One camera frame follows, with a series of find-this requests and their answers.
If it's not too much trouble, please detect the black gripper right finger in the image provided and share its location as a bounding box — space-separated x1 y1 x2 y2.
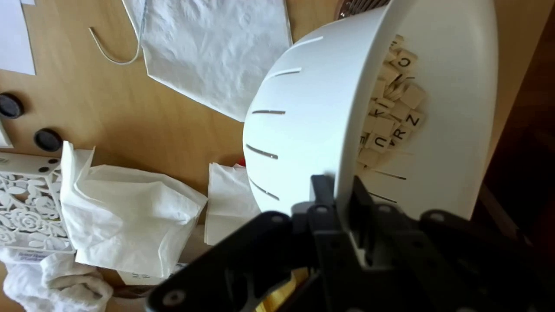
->
348 175 382 234

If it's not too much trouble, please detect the small black cap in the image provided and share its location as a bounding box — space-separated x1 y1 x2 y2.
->
0 92 27 121
34 126 65 154

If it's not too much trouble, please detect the white plastic colander bowl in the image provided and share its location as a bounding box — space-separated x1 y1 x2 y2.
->
242 0 502 225

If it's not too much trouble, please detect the white patterned tissue box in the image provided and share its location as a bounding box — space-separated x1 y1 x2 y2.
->
0 151 77 255

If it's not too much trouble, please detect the crumpled white tissue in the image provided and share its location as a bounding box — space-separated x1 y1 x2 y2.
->
60 139 211 286

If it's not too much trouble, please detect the pile of wooden letter tiles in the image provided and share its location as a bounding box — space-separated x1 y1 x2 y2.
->
358 33 431 173

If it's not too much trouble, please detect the white face mask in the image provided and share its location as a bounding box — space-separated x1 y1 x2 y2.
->
87 0 296 123

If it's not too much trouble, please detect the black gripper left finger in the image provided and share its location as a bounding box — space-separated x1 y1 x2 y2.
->
309 173 339 217

